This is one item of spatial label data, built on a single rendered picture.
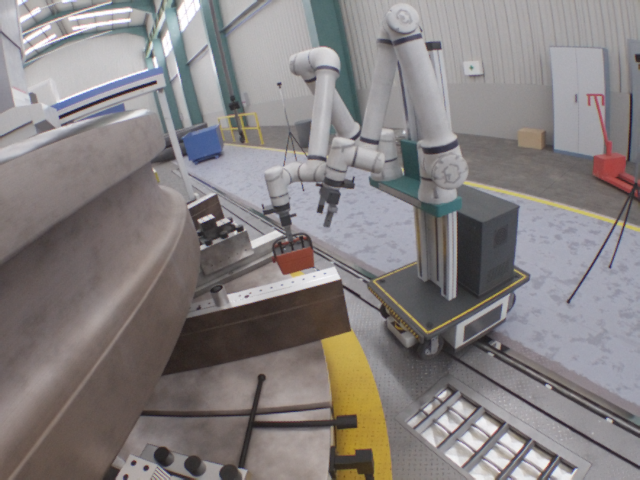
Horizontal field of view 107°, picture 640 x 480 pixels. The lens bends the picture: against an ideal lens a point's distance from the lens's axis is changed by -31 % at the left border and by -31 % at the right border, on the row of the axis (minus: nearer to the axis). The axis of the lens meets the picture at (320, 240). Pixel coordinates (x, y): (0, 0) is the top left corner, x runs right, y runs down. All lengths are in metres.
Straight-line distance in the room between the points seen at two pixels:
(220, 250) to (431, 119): 1.91
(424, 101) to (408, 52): 0.19
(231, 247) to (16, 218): 2.01
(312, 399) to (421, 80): 1.48
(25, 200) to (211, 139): 10.33
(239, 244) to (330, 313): 1.12
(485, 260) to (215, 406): 1.69
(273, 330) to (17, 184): 1.46
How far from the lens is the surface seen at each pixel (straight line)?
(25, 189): 0.99
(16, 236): 0.96
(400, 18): 1.29
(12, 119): 5.48
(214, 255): 2.69
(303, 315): 1.87
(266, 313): 1.84
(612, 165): 5.57
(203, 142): 11.19
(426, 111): 1.32
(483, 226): 1.92
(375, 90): 1.44
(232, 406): 1.84
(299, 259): 1.69
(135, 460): 1.18
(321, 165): 1.47
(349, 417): 1.57
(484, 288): 2.17
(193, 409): 1.93
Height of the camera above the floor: 1.67
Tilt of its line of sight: 26 degrees down
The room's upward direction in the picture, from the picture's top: 12 degrees counter-clockwise
